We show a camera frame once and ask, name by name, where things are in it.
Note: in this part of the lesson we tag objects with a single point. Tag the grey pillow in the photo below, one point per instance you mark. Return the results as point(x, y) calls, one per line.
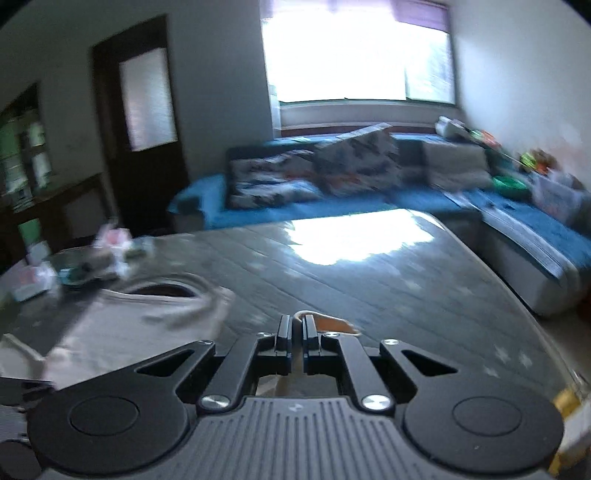
point(455, 164)

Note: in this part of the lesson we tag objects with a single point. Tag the cream garment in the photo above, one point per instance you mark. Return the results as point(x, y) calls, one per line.
point(115, 332)

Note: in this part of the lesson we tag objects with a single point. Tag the brown plush toy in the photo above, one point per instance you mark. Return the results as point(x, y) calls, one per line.
point(545, 161)

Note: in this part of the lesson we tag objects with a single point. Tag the window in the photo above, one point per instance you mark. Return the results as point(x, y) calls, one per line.
point(351, 60)

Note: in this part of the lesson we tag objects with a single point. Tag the pink plush toy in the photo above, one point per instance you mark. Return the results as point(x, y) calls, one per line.
point(482, 137)

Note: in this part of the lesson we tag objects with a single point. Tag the panda plush toy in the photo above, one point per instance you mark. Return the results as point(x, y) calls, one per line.
point(450, 127)

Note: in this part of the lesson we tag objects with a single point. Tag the large butterfly print pillow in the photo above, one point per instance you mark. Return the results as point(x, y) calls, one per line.
point(355, 157)

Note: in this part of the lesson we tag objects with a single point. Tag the dark wooden door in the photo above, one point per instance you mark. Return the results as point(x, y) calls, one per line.
point(138, 184)

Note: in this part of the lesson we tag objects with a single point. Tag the round black induction cooktop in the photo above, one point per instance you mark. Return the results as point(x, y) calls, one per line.
point(161, 290)

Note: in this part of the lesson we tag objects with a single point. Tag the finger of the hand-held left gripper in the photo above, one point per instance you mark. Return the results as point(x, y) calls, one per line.
point(27, 388)

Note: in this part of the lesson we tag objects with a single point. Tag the blue sofa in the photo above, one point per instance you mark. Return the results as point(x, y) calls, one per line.
point(203, 196)

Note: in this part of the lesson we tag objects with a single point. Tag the green packet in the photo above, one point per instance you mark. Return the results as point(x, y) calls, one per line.
point(143, 247)

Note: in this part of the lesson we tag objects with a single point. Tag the green bowl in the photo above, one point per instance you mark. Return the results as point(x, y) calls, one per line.
point(508, 184)

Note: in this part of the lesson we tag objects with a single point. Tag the green plush toy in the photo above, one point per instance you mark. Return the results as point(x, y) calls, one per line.
point(528, 161)

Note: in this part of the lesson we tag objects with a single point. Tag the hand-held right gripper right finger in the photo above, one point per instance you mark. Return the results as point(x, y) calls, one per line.
point(310, 346)

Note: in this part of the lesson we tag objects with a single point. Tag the yellow white object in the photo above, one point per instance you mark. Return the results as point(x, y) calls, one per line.
point(570, 415)

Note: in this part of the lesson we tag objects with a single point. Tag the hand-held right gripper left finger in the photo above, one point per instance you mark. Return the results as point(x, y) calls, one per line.
point(285, 344)

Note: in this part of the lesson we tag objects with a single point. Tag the pink tissue pack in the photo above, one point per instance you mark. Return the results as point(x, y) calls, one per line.
point(113, 242)

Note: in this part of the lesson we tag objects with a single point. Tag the clear plastic storage box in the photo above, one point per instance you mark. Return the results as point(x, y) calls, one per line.
point(556, 198)

